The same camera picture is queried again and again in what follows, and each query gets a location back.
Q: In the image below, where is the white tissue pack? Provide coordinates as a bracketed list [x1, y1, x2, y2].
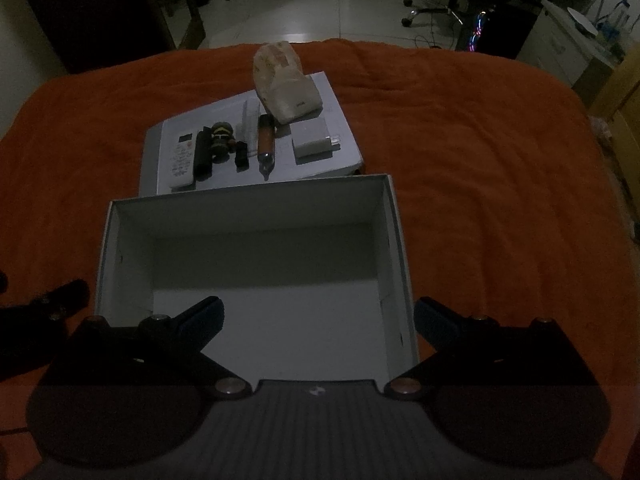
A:
[252, 41, 323, 125]

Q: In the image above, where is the white remote control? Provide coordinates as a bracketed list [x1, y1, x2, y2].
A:
[169, 130, 199, 192]

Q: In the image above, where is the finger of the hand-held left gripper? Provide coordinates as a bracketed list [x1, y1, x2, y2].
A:
[29, 280, 91, 322]

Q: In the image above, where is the brown round toy figure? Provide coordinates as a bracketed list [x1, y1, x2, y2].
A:
[210, 121, 239, 164]

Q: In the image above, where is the dark wooden cabinet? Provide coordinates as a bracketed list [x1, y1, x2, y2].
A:
[15, 0, 207, 75]

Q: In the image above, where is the white cardboard box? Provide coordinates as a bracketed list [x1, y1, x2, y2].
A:
[94, 173, 420, 387]

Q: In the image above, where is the yellow wooden furniture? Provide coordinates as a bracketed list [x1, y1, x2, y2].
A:
[585, 50, 640, 201]

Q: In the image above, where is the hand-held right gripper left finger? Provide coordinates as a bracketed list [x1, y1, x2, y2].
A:
[55, 296, 250, 401]

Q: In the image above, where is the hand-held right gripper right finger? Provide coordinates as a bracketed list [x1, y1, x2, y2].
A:
[384, 296, 587, 401]

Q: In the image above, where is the computer case with coloured lights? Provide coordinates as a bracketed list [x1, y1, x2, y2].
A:
[467, 1, 542, 61]

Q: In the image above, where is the white box lid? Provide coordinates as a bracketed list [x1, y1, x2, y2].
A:
[137, 71, 364, 197]

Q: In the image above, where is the white cabinet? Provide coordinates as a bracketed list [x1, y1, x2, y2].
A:
[516, 0, 622, 92]

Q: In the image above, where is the black stick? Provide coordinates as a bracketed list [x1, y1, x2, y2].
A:
[194, 130, 214, 181]

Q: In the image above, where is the white round plate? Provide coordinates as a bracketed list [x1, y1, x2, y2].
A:
[567, 7, 600, 37]

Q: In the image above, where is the white wall charger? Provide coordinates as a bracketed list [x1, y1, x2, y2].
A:
[290, 120, 344, 165]

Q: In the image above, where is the black floor cable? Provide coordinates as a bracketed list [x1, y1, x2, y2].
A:
[413, 34, 453, 52]

